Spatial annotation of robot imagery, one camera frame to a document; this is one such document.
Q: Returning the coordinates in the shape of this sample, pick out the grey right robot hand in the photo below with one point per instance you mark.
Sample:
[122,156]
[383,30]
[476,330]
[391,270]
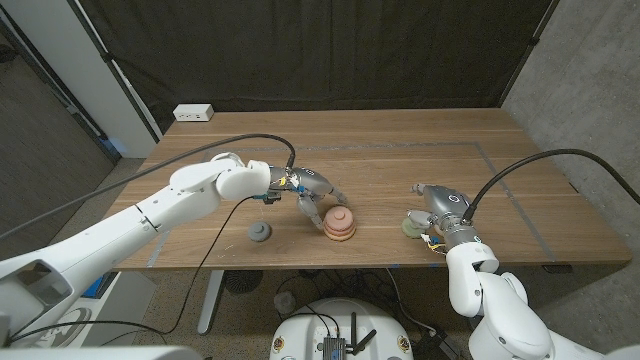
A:
[447,205]

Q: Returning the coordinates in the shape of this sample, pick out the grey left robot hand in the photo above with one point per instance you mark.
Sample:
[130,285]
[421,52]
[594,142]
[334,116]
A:
[305,182]

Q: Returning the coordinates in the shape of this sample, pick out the green hanoi disk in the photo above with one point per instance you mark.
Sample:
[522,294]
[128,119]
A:
[411,231]

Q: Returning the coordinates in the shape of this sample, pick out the pink hanoi disk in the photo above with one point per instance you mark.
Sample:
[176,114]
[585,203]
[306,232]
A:
[340,217]

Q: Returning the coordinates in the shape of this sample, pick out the coral red hanoi disk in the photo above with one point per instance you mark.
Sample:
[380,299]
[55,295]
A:
[340,231]

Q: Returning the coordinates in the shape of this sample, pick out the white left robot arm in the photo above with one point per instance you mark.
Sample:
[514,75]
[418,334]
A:
[125,230]

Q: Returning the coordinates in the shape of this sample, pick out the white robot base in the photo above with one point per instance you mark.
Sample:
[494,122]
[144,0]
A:
[305,330]

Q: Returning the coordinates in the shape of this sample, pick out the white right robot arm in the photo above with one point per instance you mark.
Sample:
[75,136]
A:
[500,310]

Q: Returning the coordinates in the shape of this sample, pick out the large orange hanoi disk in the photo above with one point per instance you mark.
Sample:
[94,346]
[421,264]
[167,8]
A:
[340,238]

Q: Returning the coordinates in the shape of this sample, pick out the small grey hanoi disk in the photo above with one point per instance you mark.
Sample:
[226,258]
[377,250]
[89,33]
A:
[259,231]

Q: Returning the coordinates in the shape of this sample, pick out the blue left wrist connector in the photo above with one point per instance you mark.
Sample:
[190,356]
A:
[300,189]

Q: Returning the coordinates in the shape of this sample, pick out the blue wrist connector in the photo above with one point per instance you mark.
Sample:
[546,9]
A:
[435,241]
[300,189]

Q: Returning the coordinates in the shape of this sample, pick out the blue right wrist connector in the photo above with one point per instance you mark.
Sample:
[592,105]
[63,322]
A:
[435,241]

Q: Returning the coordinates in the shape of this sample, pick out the grey tape outline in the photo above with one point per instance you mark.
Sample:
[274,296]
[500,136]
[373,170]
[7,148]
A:
[400,146]

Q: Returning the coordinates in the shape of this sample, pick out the dark round floor fan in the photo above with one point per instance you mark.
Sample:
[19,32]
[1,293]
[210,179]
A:
[242,280]

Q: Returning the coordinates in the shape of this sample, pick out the grey round floor object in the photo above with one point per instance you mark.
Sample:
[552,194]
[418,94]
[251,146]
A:
[284,301]

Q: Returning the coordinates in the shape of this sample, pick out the white power strip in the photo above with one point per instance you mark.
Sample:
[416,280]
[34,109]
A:
[193,112]

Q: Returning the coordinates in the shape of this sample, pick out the black backdrop cloth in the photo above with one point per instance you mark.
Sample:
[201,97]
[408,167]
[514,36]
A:
[320,50]

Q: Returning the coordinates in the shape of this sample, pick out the black power adapter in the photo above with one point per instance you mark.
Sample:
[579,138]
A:
[435,345]

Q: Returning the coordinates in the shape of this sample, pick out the white table leg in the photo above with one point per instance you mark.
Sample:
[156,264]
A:
[210,300]

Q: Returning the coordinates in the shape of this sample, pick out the grey antenna radio module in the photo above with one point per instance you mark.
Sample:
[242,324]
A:
[334,346]

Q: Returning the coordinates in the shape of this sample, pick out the black backdrop stand pole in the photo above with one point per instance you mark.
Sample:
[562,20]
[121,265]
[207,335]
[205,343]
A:
[118,75]
[534,40]

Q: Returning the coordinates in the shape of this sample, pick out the blue black foot pedal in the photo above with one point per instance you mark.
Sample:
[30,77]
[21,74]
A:
[94,289]

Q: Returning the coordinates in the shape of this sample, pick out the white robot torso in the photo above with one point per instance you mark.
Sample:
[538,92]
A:
[100,354]

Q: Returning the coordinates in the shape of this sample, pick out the grey white sneaker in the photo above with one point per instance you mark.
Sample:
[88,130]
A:
[75,320]

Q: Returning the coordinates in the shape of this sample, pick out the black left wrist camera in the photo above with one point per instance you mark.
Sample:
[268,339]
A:
[271,197]

